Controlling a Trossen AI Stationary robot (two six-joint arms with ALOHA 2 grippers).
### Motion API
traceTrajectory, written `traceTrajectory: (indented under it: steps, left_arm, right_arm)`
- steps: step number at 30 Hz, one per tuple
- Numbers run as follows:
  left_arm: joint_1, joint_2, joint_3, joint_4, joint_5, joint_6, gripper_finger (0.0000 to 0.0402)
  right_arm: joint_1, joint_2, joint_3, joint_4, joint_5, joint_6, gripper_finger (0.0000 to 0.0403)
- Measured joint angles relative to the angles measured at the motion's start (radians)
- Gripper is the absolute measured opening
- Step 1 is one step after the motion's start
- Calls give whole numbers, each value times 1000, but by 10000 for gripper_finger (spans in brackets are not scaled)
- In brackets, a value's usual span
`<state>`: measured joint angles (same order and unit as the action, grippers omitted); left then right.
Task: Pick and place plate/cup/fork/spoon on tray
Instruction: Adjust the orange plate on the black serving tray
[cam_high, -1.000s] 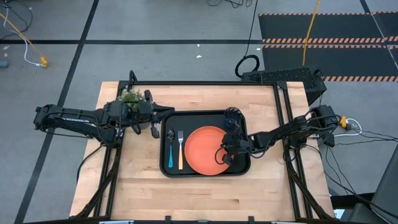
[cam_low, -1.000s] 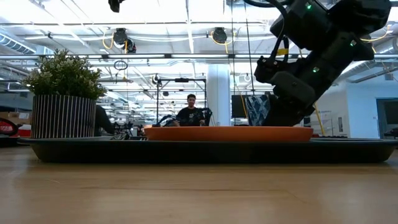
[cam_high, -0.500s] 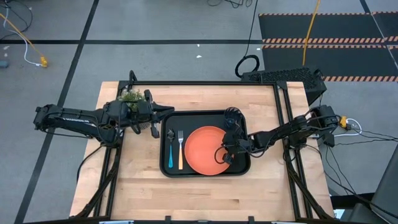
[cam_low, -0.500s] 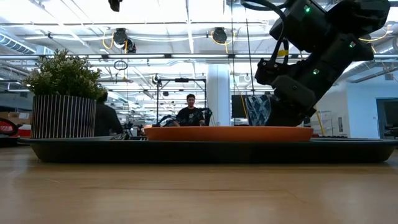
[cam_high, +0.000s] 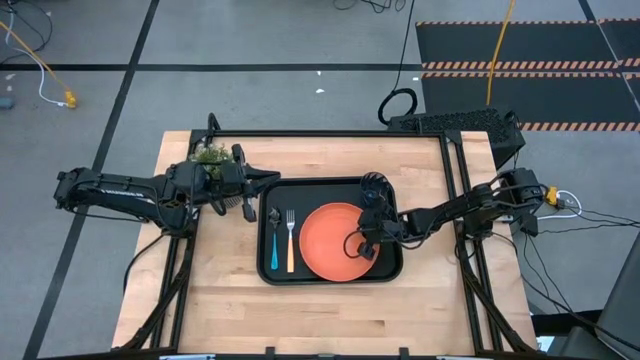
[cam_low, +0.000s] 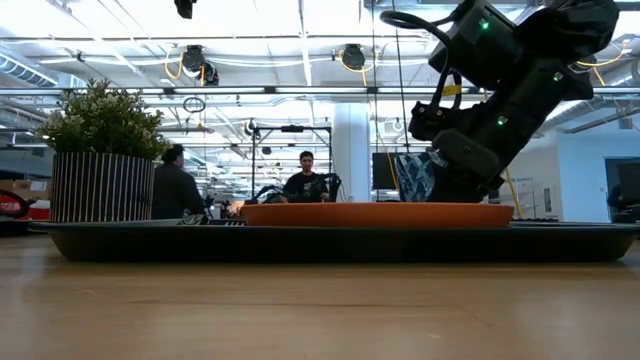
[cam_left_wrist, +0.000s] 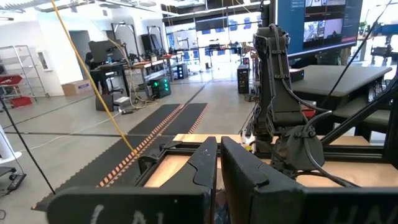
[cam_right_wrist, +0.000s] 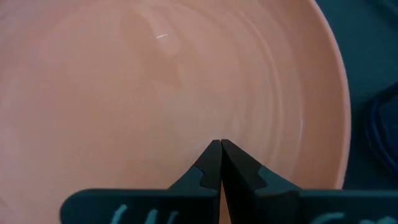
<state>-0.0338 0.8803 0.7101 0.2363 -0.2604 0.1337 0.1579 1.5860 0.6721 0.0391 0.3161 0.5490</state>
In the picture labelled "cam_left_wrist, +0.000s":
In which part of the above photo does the dark grey side table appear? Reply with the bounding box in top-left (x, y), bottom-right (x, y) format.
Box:
top-left (290, 64), bottom-right (394, 98)

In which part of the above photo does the black computer tower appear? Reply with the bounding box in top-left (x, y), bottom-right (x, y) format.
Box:
top-left (236, 63), bottom-right (251, 95)

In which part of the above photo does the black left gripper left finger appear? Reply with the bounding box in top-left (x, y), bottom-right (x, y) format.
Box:
top-left (160, 136), bottom-right (218, 224)

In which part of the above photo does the red bin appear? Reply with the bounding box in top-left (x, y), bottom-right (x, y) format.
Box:
top-left (0, 74), bottom-right (24, 86)
top-left (9, 96), bottom-right (33, 108)

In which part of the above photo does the black orange-edged floor mat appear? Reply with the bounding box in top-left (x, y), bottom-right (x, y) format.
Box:
top-left (32, 103), bottom-right (185, 213)
top-left (102, 103), bottom-right (210, 187)

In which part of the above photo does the black box on floor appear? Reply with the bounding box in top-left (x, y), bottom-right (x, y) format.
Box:
top-left (95, 93), bottom-right (114, 113)

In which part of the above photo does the large display screen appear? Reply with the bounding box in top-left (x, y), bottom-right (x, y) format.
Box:
top-left (276, 0), bottom-right (364, 59)

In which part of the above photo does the black hanging cable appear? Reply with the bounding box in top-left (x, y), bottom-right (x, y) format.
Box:
top-left (0, 96), bottom-right (57, 196)

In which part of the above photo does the person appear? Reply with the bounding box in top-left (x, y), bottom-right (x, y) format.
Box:
top-left (84, 51), bottom-right (109, 95)

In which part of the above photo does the cardboard box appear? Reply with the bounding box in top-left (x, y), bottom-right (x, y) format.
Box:
top-left (61, 78), bottom-right (93, 96)

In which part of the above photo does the white round stand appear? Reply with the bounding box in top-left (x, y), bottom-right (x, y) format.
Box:
top-left (0, 124), bottom-right (23, 165)

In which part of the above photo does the wooden work desk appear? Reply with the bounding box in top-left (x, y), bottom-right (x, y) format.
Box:
top-left (97, 58), bottom-right (175, 98)

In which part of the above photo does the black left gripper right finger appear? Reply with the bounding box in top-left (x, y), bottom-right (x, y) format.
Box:
top-left (220, 136), bottom-right (307, 224)

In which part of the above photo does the yellow hanging cable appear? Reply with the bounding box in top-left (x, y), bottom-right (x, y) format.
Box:
top-left (50, 0), bottom-right (139, 158)

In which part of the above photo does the metal wire shelf rack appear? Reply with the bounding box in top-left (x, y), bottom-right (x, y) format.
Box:
top-left (0, 44), bottom-right (50, 105)

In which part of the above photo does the black desk monitor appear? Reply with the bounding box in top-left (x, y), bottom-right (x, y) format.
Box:
top-left (88, 39), bottom-right (124, 63)

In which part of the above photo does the computer with green lights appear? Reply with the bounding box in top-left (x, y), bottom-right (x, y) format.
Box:
top-left (149, 77), bottom-right (172, 99)

